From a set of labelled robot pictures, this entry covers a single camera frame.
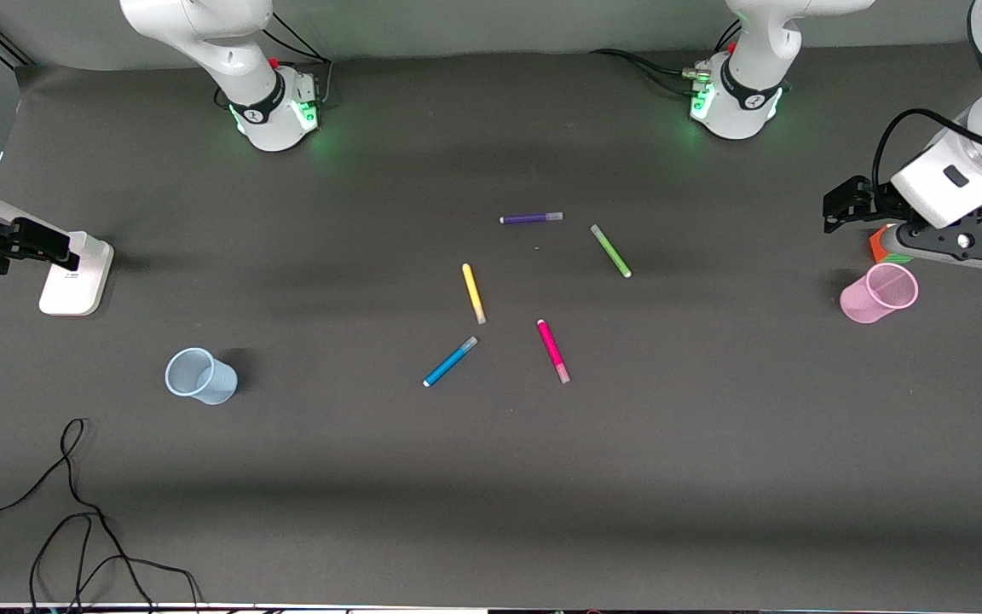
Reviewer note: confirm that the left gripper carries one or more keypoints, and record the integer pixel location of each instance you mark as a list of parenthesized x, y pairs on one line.
[(876, 201)]

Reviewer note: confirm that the pink marker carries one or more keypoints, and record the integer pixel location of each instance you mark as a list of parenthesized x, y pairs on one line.
[(551, 350)]

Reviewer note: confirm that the blue marker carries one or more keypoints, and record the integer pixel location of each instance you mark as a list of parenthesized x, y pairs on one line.
[(448, 362)]

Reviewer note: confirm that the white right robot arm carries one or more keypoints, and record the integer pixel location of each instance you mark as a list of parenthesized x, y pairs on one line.
[(235, 51)]

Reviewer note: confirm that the orange green white cube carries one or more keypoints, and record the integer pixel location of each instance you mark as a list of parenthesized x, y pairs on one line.
[(883, 246)]

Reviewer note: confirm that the translucent pink cup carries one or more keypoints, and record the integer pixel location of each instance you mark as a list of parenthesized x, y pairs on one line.
[(879, 294)]

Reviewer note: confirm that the translucent blue cup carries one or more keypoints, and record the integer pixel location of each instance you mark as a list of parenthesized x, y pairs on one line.
[(201, 377)]

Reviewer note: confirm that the green marker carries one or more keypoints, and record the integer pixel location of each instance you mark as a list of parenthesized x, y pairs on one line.
[(610, 250)]

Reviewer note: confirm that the purple marker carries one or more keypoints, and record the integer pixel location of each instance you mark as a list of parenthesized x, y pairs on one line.
[(530, 218)]

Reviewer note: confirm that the yellow marker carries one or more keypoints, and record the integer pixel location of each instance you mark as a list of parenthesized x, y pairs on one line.
[(473, 292)]

